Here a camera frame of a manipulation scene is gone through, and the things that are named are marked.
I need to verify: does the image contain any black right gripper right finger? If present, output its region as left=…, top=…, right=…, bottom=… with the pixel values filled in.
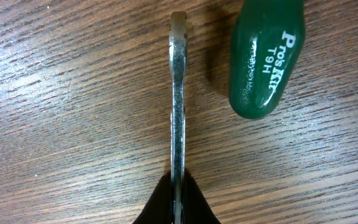
left=183, top=169, right=221, bottom=224

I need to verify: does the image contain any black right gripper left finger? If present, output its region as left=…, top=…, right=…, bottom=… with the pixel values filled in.
left=133, top=172, right=172, bottom=224

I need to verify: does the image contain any green handled screwdriver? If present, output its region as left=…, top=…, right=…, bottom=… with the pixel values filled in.
left=228, top=0, right=306, bottom=119

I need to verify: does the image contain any silver metal wrench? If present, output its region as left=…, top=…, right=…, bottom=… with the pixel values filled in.
left=168, top=11, right=187, bottom=224

